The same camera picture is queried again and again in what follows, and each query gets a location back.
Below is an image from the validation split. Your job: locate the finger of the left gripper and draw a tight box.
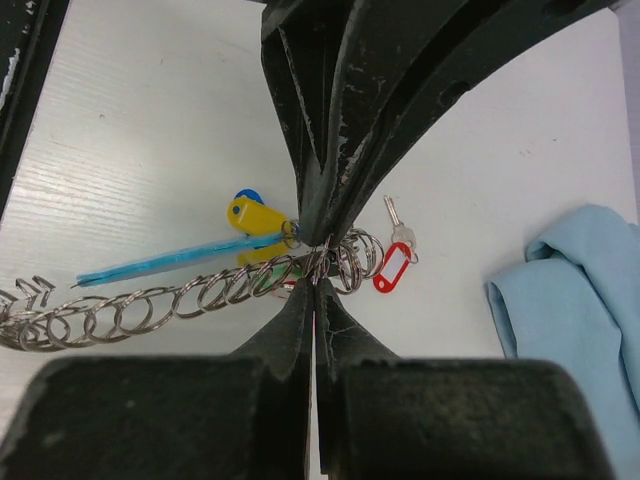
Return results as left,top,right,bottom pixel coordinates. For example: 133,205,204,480
261,1,353,240
327,1,612,243

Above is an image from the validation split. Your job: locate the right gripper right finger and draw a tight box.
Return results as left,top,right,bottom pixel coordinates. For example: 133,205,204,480
314,280,614,479

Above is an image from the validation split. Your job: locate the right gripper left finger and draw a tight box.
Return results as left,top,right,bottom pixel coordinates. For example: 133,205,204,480
1,280,314,479

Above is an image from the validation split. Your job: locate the metal key organizer plate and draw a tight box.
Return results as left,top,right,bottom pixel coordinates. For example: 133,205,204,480
1,228,384,353

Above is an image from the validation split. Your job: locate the blue key tag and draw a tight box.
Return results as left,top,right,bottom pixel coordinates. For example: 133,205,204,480
234,188,264,204

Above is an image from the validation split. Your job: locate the yellow key tag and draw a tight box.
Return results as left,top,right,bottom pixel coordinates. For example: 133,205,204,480
227,197,288,236

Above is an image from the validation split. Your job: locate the light blue cloth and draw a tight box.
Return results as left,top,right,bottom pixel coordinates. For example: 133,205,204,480
487,203,640,421

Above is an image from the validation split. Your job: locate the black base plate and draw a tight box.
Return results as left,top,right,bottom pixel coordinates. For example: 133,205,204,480
1,0,70,208

